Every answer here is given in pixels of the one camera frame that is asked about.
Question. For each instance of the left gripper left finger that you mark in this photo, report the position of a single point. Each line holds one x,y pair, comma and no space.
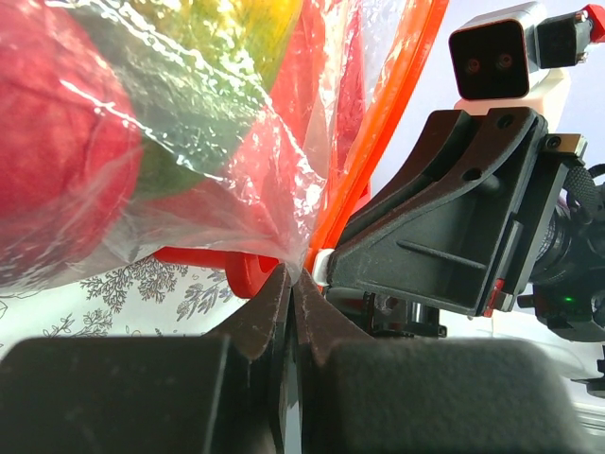
220,392

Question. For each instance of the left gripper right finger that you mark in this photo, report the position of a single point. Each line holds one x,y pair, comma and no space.
365,395

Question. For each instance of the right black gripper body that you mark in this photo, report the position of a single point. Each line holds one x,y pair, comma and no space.
565,287

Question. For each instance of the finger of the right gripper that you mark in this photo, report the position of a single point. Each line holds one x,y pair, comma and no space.
448,229

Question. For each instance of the clear zip top bag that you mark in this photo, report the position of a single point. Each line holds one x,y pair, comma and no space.
348,73

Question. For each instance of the red green mango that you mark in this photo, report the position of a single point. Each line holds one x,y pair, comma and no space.
197,73

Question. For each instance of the red apple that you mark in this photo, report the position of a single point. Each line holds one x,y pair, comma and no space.
70,153

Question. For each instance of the red plastic tray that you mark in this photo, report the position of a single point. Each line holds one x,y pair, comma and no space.
234,228

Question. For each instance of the floral table mat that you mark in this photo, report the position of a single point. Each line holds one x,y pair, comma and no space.
147,298

